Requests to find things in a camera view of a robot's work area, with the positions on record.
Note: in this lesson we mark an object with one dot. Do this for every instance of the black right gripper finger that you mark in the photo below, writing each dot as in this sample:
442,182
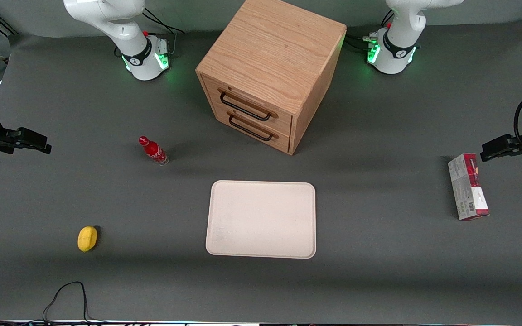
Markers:
16,146
30,136

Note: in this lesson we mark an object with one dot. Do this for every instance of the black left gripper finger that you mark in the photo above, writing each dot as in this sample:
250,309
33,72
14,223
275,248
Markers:
496,151
512,140

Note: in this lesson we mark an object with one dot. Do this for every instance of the wooden drawer with knot mark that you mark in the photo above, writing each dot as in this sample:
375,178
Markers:
286,123

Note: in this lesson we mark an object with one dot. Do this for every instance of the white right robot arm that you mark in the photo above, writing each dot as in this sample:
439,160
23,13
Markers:
125,31

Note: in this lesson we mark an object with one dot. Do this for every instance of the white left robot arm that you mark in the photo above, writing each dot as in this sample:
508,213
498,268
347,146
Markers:
399,45

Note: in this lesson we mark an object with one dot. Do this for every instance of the wooden drawer cabinet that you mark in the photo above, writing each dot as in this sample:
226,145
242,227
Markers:
274,45

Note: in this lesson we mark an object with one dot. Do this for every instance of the grey and red carton box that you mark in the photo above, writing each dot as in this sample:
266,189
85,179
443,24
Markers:
467,190

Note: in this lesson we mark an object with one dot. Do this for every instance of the yellow lemon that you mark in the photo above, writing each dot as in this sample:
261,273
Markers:
87,238

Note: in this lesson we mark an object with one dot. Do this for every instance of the red cola bottle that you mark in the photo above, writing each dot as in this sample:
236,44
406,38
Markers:
154,151

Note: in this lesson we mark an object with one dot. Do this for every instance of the beige rectangular tray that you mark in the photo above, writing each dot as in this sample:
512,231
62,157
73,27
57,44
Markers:
261,219

